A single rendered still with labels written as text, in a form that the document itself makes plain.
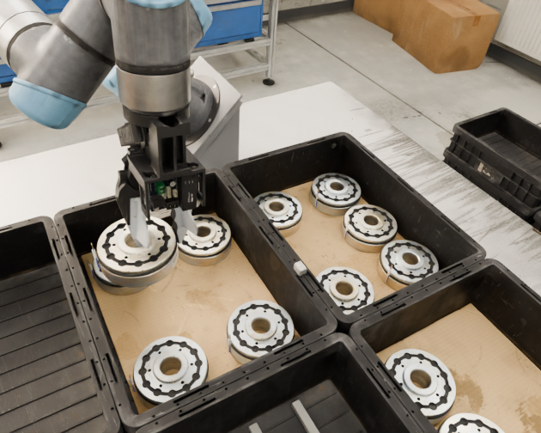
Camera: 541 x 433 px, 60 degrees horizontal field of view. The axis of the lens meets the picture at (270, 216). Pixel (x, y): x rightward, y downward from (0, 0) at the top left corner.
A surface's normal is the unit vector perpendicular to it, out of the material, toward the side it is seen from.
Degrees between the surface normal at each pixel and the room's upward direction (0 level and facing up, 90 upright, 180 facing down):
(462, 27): 89
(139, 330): 0
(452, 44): 90
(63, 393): 0
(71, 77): 79
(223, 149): 90
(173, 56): 85
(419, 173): 0
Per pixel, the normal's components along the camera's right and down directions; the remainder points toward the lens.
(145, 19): 0.10, 0.59
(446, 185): 0.07, -0.72
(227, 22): 0.52, 0.61
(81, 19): -0.11, 0.14
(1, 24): -0.27, -0.12
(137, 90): -0.22, 0.56
